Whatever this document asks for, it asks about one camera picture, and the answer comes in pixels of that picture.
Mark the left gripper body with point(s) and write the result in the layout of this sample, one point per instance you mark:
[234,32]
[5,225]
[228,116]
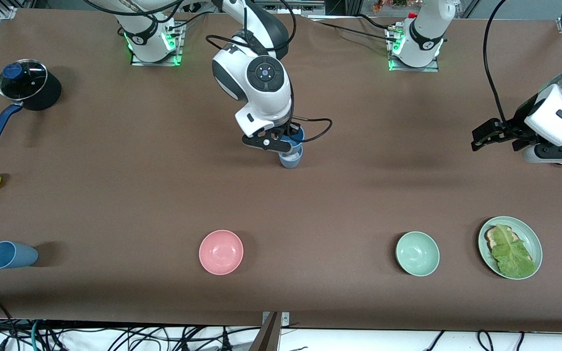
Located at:
[522,120]

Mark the blue cup with white inside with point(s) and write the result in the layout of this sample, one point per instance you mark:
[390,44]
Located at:
[291,163]

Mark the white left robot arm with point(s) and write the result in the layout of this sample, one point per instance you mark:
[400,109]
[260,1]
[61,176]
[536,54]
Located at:
[425,34]

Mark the pale green plate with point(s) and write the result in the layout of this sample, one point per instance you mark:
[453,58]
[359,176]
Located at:
[531,239]

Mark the brown table cover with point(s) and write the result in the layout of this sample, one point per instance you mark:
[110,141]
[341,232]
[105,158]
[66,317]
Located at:
[164,146]

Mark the toasted bread slice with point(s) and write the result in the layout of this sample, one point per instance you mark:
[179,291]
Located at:
[491,239]

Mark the green lettuce leaf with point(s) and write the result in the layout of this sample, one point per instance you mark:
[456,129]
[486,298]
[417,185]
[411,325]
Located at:
[510,253]

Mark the grey metal equipment box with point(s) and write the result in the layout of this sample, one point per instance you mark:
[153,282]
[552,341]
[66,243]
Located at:
[305,7]

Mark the pink bowl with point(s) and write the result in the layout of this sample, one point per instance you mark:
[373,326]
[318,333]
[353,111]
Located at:
[221,252]

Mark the pale green bowl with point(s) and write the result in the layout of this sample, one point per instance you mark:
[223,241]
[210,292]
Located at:
[417,254]

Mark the orange and green decoration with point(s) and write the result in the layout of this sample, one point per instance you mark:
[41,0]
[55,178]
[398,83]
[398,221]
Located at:
[388,5]

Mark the glass lid with blue knob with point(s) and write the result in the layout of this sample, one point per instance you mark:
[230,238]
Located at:
[27,80]

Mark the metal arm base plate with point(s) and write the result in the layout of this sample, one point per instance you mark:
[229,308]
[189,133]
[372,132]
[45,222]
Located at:
[415,69]
[179,44]

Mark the small metal table bracket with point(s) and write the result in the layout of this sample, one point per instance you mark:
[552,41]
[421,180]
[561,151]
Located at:
[286,319]

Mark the brown wooden post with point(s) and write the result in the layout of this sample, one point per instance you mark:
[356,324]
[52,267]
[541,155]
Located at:
[267,339]

